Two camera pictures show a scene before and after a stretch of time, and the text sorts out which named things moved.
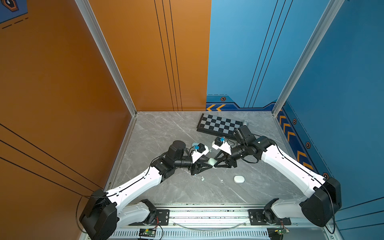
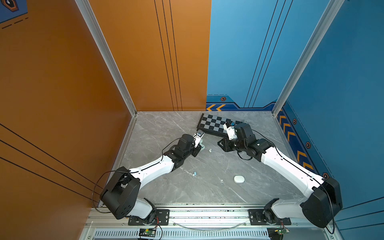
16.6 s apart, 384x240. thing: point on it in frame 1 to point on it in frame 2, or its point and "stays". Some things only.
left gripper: [197, 166] to [197, 150]
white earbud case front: [239, 179] stays
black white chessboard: [218, 125] stays
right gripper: [225, 160] to [225, 142]
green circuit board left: [144, 232] stays
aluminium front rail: [211, 217] stays
